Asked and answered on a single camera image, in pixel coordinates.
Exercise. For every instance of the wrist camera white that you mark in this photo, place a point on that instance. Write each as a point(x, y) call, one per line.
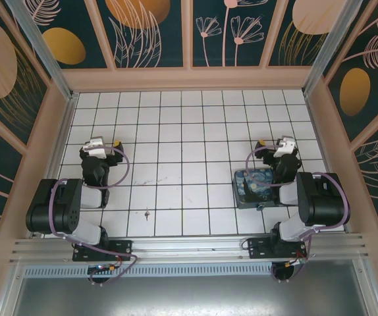
point(284, 148)
point(95, 146)

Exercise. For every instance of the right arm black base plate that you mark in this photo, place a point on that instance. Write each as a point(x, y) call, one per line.
point(258, 250)

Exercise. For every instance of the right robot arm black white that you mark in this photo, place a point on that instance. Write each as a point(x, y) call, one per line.
point(320, 204)

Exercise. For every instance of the grey metal sheet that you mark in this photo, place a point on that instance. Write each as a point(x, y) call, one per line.
point(189, 296)

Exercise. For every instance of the aluminium profile rail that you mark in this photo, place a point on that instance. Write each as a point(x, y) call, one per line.
point(189, 248)

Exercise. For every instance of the small metal key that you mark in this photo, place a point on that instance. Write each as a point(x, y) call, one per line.
point(147, 215)

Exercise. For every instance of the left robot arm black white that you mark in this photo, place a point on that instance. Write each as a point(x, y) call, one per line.
point(54, 210)

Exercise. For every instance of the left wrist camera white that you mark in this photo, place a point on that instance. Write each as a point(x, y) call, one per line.
point(95, 146)

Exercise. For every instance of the orange power connector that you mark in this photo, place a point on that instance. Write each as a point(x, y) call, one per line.
point(296, 262)

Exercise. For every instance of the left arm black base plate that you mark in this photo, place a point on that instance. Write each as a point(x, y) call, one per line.
point(123, 248)

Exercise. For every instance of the starry night tin box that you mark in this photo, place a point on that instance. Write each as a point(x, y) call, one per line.
point(251, 187)

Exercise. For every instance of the aluminium corner post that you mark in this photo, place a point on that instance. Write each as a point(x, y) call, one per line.
point(41, 42)
point(327, 42)

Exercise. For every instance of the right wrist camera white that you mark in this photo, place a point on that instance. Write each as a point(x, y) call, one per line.
point(284, 148)

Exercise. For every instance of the small circuit board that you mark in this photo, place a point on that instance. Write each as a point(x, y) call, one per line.
point(101, 268)

